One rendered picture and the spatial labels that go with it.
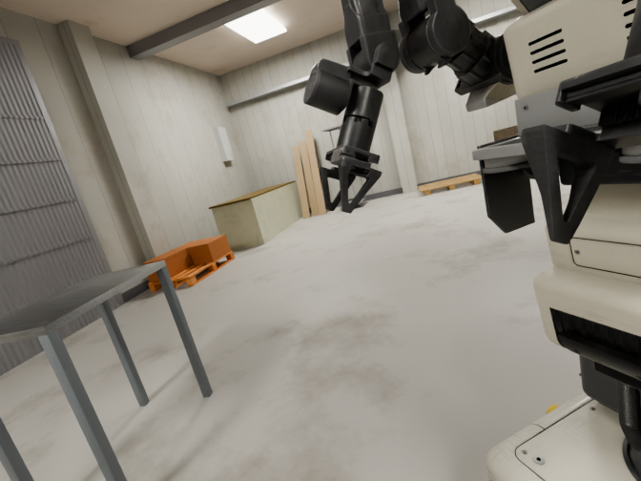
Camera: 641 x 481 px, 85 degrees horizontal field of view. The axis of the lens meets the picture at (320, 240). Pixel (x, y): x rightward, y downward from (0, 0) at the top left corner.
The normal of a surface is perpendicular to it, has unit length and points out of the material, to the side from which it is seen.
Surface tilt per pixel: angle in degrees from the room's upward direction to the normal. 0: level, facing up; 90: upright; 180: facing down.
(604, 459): 0
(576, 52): 98
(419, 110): 90
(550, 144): 85
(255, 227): 90
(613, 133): 62
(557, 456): 0
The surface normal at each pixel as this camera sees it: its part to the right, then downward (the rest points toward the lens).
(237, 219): -0.25, 0.28
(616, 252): -0.87, 0.43
